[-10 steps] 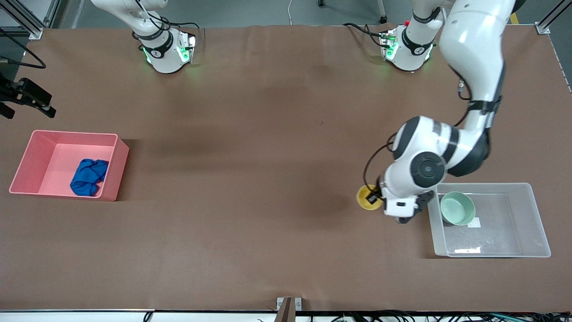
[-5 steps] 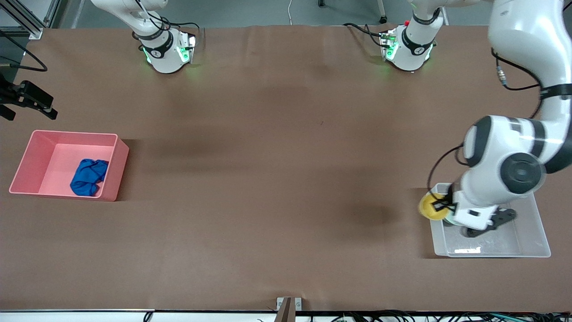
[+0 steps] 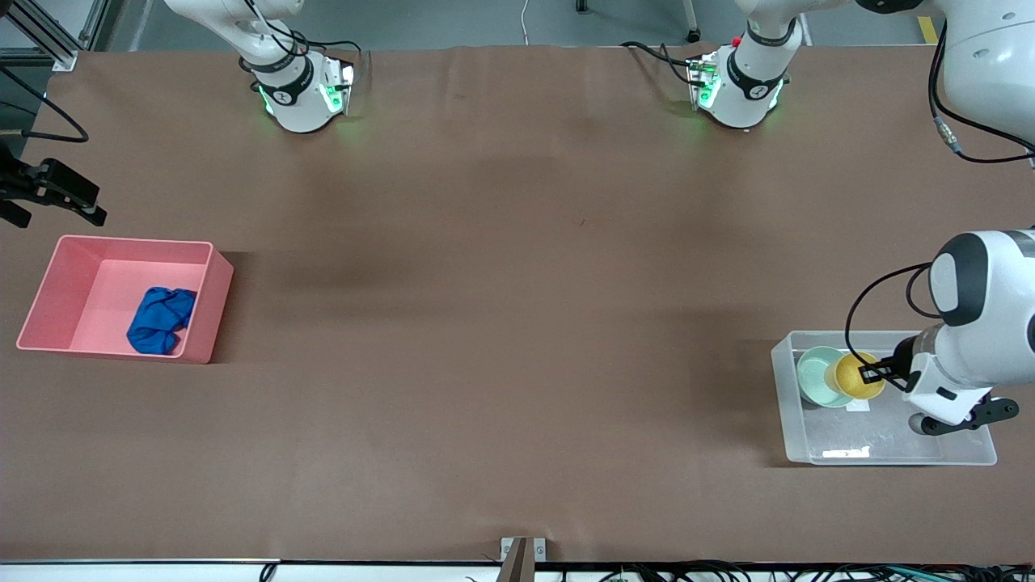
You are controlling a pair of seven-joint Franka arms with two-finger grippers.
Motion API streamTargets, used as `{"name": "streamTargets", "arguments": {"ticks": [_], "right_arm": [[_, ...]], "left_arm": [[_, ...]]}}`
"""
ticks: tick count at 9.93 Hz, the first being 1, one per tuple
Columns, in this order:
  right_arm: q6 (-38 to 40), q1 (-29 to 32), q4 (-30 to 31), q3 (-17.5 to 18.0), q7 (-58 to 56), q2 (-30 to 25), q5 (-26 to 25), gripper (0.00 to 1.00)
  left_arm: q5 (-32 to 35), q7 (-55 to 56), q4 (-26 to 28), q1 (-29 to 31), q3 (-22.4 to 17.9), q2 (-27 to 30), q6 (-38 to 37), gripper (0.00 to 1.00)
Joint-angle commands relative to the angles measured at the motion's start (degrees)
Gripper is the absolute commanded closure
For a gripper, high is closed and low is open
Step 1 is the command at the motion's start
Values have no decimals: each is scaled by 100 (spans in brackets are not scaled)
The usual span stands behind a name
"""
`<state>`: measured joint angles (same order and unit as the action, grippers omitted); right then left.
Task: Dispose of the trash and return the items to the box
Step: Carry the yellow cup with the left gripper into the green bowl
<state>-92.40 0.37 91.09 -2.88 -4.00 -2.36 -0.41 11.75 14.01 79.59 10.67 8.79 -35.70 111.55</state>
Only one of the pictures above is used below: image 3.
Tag yellow cup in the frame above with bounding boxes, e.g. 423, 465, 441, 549
825, 352, 887, 402

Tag pale green bowl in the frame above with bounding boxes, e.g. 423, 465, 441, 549
796, 346, 850, 407

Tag blue cloth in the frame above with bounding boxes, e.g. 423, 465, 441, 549
127, 287, 198, 356

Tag clear plastic box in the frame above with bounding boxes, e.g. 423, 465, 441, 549
771, 330, 998, 467

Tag pink plastic bin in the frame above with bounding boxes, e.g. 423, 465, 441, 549
16, 234, 235, 365

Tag brown table cover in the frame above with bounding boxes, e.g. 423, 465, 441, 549
0, 44, 1035, 564

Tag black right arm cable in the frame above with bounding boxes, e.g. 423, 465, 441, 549
0, 69, 88, 145

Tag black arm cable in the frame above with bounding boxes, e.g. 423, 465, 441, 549
845, 24, 1035, 369
0, 69, 88, 145

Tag aluminium frame profile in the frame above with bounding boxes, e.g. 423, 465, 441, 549
0, 0, 110, 72

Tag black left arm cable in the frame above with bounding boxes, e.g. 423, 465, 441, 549
845, 24, 1035, 369

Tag black left base cable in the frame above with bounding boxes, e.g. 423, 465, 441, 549
621, 40, 704, 86

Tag metal bracket with wooden strip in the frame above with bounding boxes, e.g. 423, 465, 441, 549
500, 537, 547, 582

